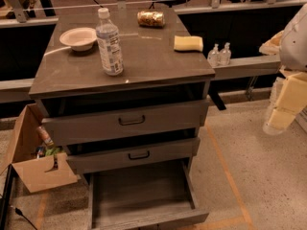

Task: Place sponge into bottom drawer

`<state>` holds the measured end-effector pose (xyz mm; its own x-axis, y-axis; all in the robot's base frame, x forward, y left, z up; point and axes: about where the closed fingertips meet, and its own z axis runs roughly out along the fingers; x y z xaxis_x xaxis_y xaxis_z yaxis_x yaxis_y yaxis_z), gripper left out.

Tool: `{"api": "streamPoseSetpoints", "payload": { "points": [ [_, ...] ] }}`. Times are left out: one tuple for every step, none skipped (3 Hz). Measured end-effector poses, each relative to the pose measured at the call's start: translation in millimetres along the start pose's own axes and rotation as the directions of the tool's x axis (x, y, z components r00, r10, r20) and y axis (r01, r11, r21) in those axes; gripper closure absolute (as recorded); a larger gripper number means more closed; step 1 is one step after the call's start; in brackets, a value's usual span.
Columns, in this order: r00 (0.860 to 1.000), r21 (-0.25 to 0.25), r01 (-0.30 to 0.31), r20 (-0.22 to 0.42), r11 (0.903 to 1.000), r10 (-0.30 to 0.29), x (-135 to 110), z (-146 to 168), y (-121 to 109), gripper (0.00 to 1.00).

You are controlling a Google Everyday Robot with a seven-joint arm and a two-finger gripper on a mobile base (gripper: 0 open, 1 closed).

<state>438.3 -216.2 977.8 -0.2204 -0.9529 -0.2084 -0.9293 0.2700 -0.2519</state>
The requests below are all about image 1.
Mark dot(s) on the grey drawer cabinet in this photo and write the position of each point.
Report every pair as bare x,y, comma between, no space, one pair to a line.
69,83

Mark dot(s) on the top grey drawer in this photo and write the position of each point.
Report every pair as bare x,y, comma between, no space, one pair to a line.
78,129

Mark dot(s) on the clear sanitizer bottle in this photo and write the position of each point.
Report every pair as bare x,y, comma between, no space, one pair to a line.
213,56
225,54

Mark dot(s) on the yellow sponge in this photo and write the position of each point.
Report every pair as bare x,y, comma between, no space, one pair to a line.
188,43

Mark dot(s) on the middle grey drawer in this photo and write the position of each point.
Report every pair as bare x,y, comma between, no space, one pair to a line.
129,157

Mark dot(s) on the white paper bowl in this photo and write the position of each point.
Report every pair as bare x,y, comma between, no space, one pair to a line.
79,39

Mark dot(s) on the grey drawer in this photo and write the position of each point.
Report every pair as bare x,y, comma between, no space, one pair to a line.
129,157
78,129
158,196

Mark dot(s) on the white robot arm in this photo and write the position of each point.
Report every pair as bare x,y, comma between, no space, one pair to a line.
291,45

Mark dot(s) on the bottom grey drawer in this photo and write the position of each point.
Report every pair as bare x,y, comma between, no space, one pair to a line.
158,196

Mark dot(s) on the right clear sanitizer bottle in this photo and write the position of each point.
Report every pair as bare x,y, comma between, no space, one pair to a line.
225,54

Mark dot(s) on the snack packet in box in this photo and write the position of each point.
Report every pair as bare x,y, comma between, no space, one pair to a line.
44,135

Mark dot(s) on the clear plastic water bottle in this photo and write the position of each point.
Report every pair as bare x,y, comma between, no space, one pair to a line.
109,44

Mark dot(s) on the brown cardboard box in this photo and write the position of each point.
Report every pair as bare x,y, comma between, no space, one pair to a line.
37,174

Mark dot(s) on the left clear sanitizer bottle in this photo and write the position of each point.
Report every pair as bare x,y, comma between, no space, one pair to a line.
213,56

